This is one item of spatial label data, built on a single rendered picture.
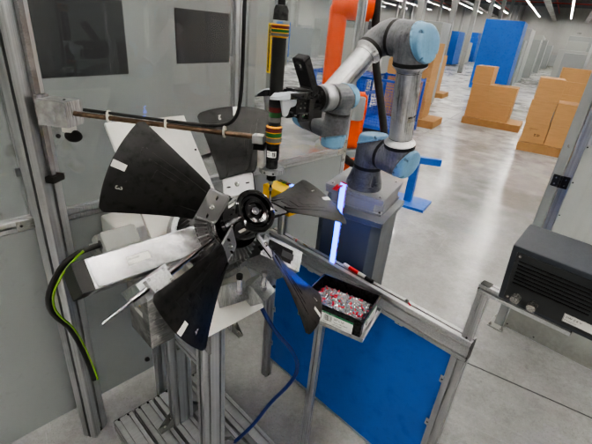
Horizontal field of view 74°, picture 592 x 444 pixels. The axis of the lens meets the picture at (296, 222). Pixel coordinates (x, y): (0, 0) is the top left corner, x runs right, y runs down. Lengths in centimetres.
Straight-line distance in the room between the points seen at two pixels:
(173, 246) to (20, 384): 107
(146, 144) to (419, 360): 110
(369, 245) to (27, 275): 128
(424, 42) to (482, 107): 874
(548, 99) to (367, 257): 688
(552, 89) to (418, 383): 716
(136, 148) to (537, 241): 99
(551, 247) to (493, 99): 902
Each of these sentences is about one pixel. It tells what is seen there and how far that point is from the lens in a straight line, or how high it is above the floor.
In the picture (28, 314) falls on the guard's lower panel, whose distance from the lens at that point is 181.
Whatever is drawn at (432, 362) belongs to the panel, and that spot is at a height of 70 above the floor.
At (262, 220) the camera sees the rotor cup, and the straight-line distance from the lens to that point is 104.
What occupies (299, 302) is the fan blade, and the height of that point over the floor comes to 101.
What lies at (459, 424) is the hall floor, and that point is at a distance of 230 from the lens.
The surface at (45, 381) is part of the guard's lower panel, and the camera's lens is 202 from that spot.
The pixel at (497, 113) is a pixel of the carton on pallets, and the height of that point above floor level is 32.
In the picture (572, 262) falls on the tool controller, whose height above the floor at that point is 123.
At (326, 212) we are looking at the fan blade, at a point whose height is 115.
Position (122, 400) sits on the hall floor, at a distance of 223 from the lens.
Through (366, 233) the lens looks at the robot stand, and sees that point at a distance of 163.
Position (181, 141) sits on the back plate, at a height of 130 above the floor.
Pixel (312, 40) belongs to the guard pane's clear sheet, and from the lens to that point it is 219.
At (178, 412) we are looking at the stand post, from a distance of 195.
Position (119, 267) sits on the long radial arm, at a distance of 104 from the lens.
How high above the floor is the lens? 166
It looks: 26 degrees down
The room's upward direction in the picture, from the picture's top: 5 degrees clockwise
